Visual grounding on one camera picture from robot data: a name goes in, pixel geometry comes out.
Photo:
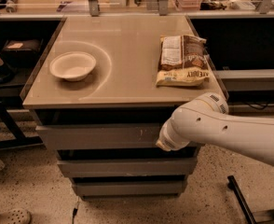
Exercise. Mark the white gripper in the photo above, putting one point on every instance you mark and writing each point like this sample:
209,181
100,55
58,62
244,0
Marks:
171,139

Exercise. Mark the grey top drawer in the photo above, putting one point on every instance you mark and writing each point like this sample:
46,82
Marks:
99,136

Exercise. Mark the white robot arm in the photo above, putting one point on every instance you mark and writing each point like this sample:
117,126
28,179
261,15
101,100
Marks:
205,120

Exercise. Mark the grey bottom drawer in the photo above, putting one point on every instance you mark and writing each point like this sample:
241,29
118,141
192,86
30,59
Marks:
104,189

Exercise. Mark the grey drawer cabinet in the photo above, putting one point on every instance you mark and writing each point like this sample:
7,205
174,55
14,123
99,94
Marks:
120,89

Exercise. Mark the brown and yellow snack bag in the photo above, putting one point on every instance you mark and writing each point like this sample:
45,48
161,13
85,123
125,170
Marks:
182,61

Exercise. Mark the white paper bowl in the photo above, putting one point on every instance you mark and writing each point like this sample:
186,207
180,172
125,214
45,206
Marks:
72,66

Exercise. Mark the white perforated clog shoe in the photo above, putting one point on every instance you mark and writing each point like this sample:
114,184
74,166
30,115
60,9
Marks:
15,216

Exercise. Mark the black case on shelf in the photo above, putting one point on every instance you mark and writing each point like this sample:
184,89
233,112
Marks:
22,53

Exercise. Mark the black metal floor frame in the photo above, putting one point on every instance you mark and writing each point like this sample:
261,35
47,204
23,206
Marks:
258,217

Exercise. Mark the black cable plug on floor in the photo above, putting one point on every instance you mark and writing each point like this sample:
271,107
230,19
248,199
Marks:
75,211

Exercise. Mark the black side table frame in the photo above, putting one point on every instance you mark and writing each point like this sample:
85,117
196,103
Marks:
20,139

